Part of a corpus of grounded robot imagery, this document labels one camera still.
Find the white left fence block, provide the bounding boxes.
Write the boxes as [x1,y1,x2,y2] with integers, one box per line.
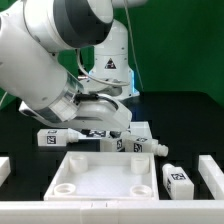
[0,157,11,186]

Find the white front fence rail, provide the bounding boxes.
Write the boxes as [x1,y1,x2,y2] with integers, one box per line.
[0,200,224,224]

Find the white cable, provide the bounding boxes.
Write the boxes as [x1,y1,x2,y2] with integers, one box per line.
[0,0,145,108]

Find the white fence block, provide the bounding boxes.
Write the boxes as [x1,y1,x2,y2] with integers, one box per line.
[198,155,224,200]
[0,157,11,186]

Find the white right fence block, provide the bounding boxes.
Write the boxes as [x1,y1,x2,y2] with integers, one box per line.
[198,155,224,200]

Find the white marker base plate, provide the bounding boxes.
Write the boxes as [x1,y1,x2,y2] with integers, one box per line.
[68,121,152,140]

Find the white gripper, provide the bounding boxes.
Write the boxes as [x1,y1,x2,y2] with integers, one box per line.
[19,94,132,132]

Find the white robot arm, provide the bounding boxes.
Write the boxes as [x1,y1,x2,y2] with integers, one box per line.
[0,0,147,131]

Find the white square tabletop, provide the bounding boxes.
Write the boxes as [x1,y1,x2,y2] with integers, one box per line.
[44,151,159,201]

